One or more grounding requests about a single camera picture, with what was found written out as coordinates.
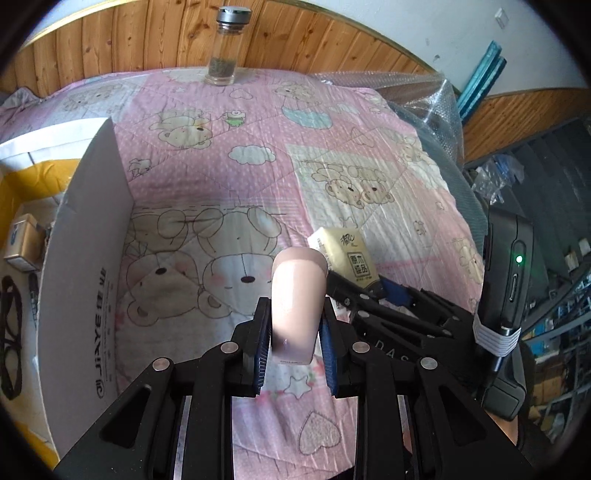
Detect yellow tissue pack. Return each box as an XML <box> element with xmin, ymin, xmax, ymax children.
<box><xmin>308</xmin><ymin>227</ymin><xmax>380</xmax><ymax>289</ymax></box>

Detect pink stapler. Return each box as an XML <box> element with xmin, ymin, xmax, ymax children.
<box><xmin>270</xmin><ymin>247</ymin><xmax>328</xmax><ymax>365</ymax></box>

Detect black sunglasses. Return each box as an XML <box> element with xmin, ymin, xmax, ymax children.
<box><xmin>1</xmin><ymin>275</ymin><xmax>23</xmax><ymax>401</ymax></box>

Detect clear plastic bag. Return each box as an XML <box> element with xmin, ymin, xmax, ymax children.
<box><xmin>472</xmin><ymin>154</ymin><xmax>525</xmax><ymax>205</ymax></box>

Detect pink cartoon quilt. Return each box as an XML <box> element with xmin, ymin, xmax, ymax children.
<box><xmin>0</xmin><ymin>67</ymin><xmax>486</xmax><ymax>478</ymax></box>

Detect bubble wrap sheet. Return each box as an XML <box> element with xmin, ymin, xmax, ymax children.
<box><xmin>312</xmin><ymin>71</ymin><xmax>488</xmax><ymax>244</ymax></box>

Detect teal metal bars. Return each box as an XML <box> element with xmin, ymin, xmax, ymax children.
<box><xmin>458</xmin><ymin>41</ymin><xmax>507</xmax><ymax>126</ymax></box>

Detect white cardboard box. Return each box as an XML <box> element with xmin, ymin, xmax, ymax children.
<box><xmin>1</xmin><ymin>118</ymin><xmax>133</xmax><ymax>466</ymax></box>

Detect small brown cardboard box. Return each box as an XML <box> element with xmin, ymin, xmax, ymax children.
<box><xmin>4</xmin><ymin>214</ymin><xmax>47</xmax><ymax>272</ymax></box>

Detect glass tea bottle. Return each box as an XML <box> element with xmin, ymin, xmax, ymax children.
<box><xmin>205</xmin><ymin>6</ymin><xmax>252</xmax><ymax>86</ymax></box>

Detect black tracking camera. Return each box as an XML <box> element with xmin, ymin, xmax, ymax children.
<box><xmin>473</xmin><ymin>206</ymin><xmax>534</xmax><ymax>421</ymax></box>

